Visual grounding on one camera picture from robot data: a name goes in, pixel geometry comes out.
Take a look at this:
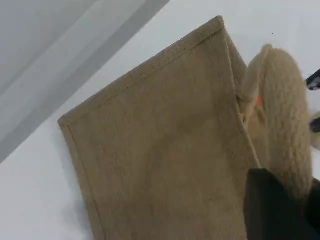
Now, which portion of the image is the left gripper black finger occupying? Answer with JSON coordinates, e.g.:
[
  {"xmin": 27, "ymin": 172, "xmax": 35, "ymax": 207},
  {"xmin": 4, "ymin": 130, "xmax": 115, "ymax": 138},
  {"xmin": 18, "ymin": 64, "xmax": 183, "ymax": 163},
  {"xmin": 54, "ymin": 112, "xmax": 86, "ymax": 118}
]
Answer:
[
  {"xmin": 305, "ymin": 179, "xmax": 320, "ymax": 235},
  {"xmin": 244, "ymin": 168, "xmax": 320, "ymax": 240}
]

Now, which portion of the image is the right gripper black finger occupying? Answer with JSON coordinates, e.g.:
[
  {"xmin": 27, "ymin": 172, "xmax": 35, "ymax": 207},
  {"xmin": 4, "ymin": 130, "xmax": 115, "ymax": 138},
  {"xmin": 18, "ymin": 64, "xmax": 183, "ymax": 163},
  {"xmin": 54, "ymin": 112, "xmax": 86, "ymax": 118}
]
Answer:
[{"xmin": 306, "ymin": 68, "xmax": 320, "ymax": 91}]

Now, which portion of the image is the brown jute tote bag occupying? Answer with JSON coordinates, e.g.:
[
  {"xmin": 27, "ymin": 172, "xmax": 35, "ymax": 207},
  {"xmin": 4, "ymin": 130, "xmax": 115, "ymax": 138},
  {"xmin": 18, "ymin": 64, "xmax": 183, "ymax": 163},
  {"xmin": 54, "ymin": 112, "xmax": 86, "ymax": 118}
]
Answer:
[{"xmin": 57, "ymin": 15, "xmax": 315, "ymax": 240}]

